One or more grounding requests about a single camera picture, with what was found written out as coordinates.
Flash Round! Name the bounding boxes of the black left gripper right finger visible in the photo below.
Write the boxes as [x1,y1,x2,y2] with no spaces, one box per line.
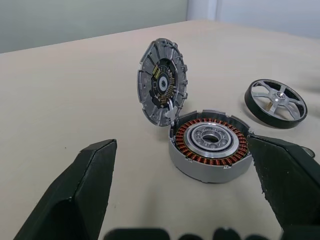
[246,134,320,230]

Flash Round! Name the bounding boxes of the black rotor ring silver spokes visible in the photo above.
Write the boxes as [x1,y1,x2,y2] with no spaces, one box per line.
[243,78,308,130]

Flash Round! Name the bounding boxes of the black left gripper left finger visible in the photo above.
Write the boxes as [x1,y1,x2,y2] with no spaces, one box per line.
[13,138,118,240]

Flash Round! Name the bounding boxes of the grey motor stator housing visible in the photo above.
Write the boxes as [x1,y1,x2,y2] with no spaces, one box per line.
[167,108,256,185]

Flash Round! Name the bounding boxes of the grey round motor cover plate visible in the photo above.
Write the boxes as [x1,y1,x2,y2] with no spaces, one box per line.
[136,37,189,128]

